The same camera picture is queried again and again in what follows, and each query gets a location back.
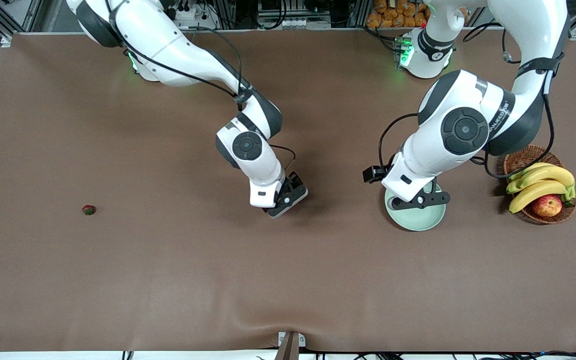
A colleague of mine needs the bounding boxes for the pale green round plate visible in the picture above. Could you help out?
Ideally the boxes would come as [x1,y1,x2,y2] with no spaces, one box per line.
[384,181,447,232]

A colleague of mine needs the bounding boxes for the small yellow-green banana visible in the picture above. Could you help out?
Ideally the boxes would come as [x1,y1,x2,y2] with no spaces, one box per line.
[509,162,555,182]

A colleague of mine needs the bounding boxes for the large yellow banana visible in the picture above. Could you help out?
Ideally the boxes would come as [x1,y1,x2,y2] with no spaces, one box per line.
[509,180,568,214]
[506,165,576,203]

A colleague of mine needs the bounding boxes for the bag of orange buns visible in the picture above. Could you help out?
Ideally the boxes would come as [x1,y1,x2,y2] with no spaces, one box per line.
[366,0,431,29]

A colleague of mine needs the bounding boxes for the brown wicker basket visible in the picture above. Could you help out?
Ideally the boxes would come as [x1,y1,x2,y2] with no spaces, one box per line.
[503,144,576,225]

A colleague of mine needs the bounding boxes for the red yellow apple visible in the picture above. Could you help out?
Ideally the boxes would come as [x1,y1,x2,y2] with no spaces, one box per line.
[531,194,564,218]

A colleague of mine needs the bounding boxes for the brown table cover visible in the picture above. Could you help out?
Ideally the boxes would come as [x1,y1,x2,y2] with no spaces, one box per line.
[0,27,576,354]

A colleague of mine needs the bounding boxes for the white power strip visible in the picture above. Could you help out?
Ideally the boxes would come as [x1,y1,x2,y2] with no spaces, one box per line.
[174,0,220,31]

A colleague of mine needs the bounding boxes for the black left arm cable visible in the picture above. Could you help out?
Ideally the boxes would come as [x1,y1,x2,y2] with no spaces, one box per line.
[379,22,554,180]

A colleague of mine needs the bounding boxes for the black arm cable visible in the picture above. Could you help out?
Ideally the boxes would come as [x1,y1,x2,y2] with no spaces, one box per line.
[379,22,554,180]
[108,0,296,176]

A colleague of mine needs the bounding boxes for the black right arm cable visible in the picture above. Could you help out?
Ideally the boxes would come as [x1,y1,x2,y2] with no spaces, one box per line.
[108,0,296,176]

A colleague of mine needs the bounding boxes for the grey metal mount bracket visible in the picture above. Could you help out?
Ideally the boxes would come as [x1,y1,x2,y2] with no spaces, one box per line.
[274,331,307,360]

